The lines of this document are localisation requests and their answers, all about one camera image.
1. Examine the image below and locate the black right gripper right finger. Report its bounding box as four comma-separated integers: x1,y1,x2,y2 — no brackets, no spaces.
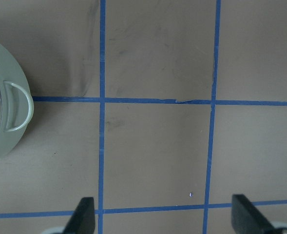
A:
231,194,275,234

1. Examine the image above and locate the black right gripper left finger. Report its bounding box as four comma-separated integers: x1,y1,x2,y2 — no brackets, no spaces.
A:
63,197,96,234

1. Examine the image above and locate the pale green electric pot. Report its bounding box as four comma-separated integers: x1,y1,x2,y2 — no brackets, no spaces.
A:
0,44,34,159

